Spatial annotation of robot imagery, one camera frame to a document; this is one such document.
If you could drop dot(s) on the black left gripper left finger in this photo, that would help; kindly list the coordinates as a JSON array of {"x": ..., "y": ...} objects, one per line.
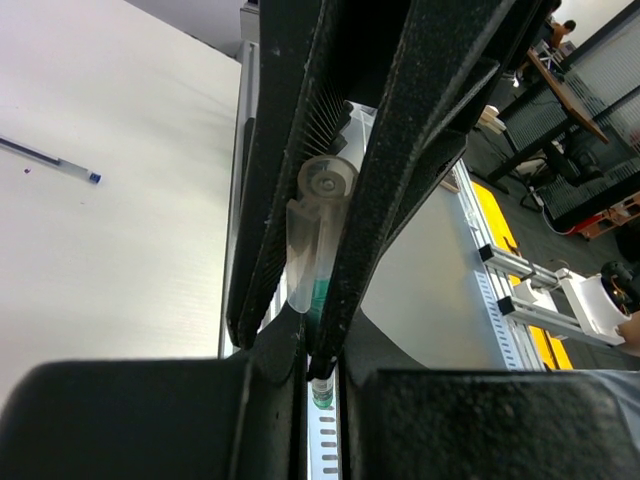
[{"x": 241, "y": 417}]

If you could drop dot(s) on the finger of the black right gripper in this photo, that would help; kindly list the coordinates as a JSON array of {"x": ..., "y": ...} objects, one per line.
[
  {"x": 314, "y": 55},
  {"x": 447, "y": 61}
]

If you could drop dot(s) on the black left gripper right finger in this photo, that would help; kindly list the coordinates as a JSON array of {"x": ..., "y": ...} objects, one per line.
[{"x": 404, "y": 421}]

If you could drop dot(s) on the clear pen cap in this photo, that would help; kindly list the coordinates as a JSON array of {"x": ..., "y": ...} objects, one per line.
[{"x": 315, "y": 217}]

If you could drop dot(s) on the blue ballpoint pen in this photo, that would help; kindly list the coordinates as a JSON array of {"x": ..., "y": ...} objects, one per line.
[{"x": 58, "y": 163}]

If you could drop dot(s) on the perforated cable duct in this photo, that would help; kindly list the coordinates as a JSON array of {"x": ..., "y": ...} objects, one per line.
[{"x": 323, "y": 449}]

